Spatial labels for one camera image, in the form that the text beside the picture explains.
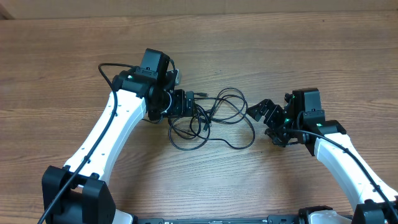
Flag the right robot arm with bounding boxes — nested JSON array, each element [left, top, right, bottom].
[[246, 88, 397, 223]]

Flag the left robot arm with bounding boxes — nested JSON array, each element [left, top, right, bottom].
[[39, 49, 194, 224]]

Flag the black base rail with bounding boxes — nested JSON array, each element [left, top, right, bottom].
[[132, 213, 305, 224]]

